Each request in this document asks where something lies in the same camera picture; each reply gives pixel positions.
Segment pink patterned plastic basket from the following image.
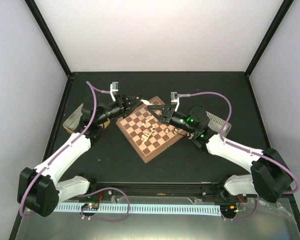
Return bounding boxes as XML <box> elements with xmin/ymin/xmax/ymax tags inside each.
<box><xmin>206</xmin><ymin>111</ymin><xmax>232</xmax><ymax>137</ymax></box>

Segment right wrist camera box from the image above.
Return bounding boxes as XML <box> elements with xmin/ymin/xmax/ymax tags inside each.
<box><xmin>170</xmin><ymin>92</ymin><xmax>180</xmax><ymax>112</ymax></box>

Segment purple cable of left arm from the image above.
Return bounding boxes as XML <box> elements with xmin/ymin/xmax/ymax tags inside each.
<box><xmin>19</xmin><ymin>80</ymin><xmax>130</xmax><ymax>223</ymax></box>

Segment light wooden rook piece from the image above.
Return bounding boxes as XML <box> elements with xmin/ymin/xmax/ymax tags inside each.
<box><xmin>141</xmin><ymin>99</ymin><xmax>152</xmax><ymax>106</ymax></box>

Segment controller circuit board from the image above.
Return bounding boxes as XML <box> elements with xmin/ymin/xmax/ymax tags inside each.
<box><xmin>81</xmin><ymin>203</ymin><xmax>99</xmax><ymax>211</ymax></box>
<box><xmin>220</xmin><ymin>203</ymin><xmax>247</xmax><ymax>213</ymax></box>

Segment light wooden bishop piece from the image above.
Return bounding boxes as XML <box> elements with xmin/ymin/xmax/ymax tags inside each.
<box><xmin>145</xmin><ymin>124</ymin><xmax>156</xmax><ymax>134</ymax></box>

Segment black frame post right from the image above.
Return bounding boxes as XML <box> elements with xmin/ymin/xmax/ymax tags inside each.
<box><xmin>244</xmin><ymin>0</ymin><xmax>294</xmax><ymax>77</ymax></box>

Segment left controller circuit board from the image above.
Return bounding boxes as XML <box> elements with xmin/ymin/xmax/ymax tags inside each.
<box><xmin>81</xmin><ymin>203</ymin><xmax>99</xmax><ymax>211</ymax></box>

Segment light wooden knight piece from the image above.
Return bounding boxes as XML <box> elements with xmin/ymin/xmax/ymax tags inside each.
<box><xmin>141</xmin><ymin>132</ymin><xmax>152</xmax><ymax>144</ymax></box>

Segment right controller circuit board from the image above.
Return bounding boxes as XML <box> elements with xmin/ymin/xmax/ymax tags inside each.
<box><xmin>220</xmin><ymin>203</ymin><xmax>247</xmax><ymax>213</ymax></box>

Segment black frame post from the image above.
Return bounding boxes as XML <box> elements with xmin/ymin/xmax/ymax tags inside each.
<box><xmin>24</xmin><ymin>0</ymin><xmax>72</xmax><ymax>77</ymax></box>
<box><xmin>244</xmin><ymin>0</ymin><xmax>294</xmax><ymax>77</ymax></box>

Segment yellow bear tin box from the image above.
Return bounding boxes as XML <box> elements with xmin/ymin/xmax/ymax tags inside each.
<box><xmin>62</xmin><ymin>103</ymin><xmax>111</xmax><ymax>135</ymax></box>

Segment black frame post left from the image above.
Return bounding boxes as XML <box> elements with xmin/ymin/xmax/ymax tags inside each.
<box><xmin>24</xmin><ymin>0</ymin><xmax>72</xmax><ymax>77</ymax></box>

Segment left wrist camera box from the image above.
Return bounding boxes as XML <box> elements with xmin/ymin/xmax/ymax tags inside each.
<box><xmin>110</xmin><ymin>82</ymin><xmax>119</xmax><ymax>101</ymax></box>

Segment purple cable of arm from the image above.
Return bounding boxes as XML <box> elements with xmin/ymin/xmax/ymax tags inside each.
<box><xmin>179</xmin><ymin>91</ymin><xmax>300</xmax><ymax>222</ymax></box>
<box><xmin>19</xmin><ymin>80</ymin><xmax>130</xmax><ymax>223</ymax></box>

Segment wooden chess board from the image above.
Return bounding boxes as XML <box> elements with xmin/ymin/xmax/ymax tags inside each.
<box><xmin>116</xmin><ymin>103</ymin><xmax>187</xmax><ymax>163</ymax></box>

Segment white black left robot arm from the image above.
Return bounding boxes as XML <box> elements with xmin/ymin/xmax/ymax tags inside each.
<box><xmin>17</xmin><ymin>94</ymin><xmax>143</xmax><ymax>217</ymax></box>

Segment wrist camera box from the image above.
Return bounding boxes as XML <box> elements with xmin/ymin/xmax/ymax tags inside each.
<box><xmin>170</xmin><ymin>92</ymin><xmax>180</xmax><ymax>112</ymax></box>
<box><xmin>110</xmin><ymin>82</ymin><xmax>119</xmax><ymax>101</ymax></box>

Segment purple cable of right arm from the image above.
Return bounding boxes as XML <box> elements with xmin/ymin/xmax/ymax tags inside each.
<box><xmin>179</xmin><ymin>91</ymin><xmax>300</xmax><ymax>222</ymax></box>

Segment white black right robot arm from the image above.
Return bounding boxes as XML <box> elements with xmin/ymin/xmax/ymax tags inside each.
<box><xmin>147</xmin><ymin>104</ymin><xmax>293</xmax><ymax>203</ymax></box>

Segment white slotted cable duct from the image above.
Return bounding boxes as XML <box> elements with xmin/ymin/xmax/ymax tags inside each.
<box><xmin>54</xmin><ymin>202</ymin><xmax>221</xmax><ymax>217</ymax></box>

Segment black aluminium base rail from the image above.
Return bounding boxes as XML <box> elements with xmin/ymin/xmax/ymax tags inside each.
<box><xmin>77</xmin><ymin>181</ymin><xmax>248</xmax><ymax>201</ymax></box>

